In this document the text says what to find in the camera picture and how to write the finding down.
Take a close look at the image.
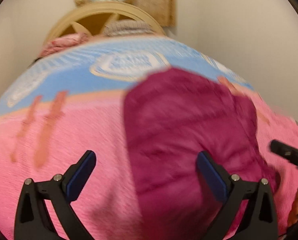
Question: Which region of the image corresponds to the beige lace curtain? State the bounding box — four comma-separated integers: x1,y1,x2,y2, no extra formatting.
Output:
74,0,177,27

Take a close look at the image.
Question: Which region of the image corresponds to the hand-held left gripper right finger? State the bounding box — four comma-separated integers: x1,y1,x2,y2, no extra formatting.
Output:
195,151,280,240

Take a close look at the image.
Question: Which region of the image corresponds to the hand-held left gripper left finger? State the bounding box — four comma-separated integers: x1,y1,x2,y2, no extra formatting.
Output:
14,150,97,240

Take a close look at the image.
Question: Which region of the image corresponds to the magenta puffer jacket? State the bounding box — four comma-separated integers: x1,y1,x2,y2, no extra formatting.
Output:
123,67,282,240

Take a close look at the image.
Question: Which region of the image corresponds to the pink pillow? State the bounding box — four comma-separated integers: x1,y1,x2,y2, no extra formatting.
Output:
40,34,89,58

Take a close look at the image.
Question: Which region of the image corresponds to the pink and blue blanket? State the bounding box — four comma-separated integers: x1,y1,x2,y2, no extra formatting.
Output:
0,36,298,240

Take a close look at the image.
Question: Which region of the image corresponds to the cream wooden headboard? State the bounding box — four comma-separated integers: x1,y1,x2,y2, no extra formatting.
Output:
42,1,166,50

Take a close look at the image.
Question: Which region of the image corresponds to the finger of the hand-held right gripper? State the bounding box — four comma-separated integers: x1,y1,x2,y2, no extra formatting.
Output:
270,140,298,174

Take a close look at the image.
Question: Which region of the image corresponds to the white striped pillow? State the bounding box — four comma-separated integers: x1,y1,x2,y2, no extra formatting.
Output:
102,20,154,37

